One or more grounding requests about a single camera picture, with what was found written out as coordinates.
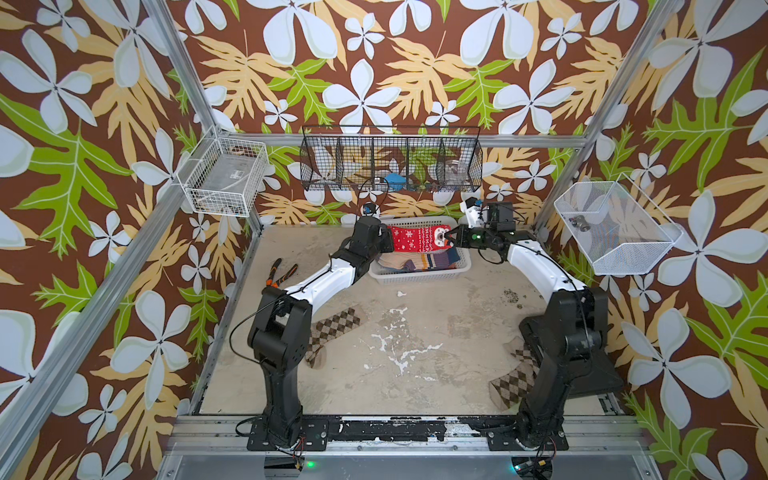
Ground beige purple striped sock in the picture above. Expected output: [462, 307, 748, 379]
[378, 248, 460, 272]

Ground beige brown argyle sock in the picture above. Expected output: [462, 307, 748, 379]
[304, 307, 364, 369]

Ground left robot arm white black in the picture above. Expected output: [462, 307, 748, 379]
[247, 216, 394, 448]

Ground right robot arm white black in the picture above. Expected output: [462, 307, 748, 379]
[447, 198, 622, 449]

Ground white plastic laundry basket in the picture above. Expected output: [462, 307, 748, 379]
[369, 216, 472, 285]

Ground orange black cutting pliers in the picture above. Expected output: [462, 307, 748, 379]
[266, 257, 299, 290]

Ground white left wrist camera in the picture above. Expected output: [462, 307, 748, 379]
[361, 202, 380, 218]

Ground black wire wall basket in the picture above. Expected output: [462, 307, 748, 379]
[298, 125, 483, 193]

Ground white mesh wall basket right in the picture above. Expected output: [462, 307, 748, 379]
[554, 174, 683, 276]

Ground white wire wall basket left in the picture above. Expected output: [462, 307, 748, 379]
[176, 128, 271, 218]

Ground black metal base rail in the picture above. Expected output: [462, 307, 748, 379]
[248, 413, 571, 452]

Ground aluminium frame post right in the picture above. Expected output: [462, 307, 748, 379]
[533, 0, 684, 235]

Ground aluminium frame post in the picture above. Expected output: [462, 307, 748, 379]
[142, 1, 263, 235]
[533, 0, 684, 235]

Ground aluminium frame post left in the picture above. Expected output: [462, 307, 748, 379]
[142, 1, 263, 235]

